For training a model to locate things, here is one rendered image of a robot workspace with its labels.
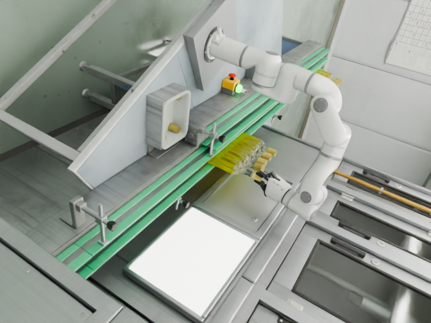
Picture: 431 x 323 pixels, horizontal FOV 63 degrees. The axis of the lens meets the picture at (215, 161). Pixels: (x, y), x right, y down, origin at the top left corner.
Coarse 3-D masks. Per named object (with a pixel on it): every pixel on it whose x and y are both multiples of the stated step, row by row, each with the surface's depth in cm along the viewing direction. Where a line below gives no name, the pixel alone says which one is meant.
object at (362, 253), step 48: (288, 144) 214; (192, 192) 168; (336, 192) 183; (144, 240) 141; (288, 240) 149; (336, 240) 153; (384, 240) 158; (144, 288) 124; (240, 288) 125; (288, 288) 132; (336, 288) 135; (384, 288) 138
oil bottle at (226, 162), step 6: (216, 156) 162; (222, 156) 162; (228, 156) 163; (210, 162) 165; (216, 162) 163; (222, 162) 161; (228, 162) 159; (234, 162) 160; (240, 162) 160; (222, 168) 163; (228, 168) 161; (234, 168) 159; (240, 168) 159
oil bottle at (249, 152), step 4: (228, 144) 171; (232, 144) 171; (236, 144) 171; (240, 144) 172; (236, 148) 169; (240, 148) 169; (244, 148) 170; (248, 148) 170; (244, 152) 167; (248, 152) 167; (252, 152) 168; (248, 156) 167; (252, 156) 168
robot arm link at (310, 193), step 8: (320, 152) 136; (320, 160) 135; (328, 160) 133; (336, 160) 132; (312, 168) 134; (320, 168) 133; (328, 168) 133; (336, 168) 134; (312, 176) 133; (320, 176) 132; (304, 184) 135; (312, 184) 132; (320, 184) 131; (304, 192) 135; (312, 192) 133; (320, 192) 137; (304, 200) 135; (312, 200) 133; (320, 200) 137
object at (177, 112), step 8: (176, 96) 137; (184, 96) 146; (168, 104) 147; (176, 104) 150; (184, 104) 148; (168, 112) 149; (176, 112) 152; (184, 112) 150; (168, 120) 152; (176, 120) 154; (184, 120) 152; (184, 128) 154; (168, 136) 151; (176, 136) 153; (184, 136) 155; (168, 144) 147
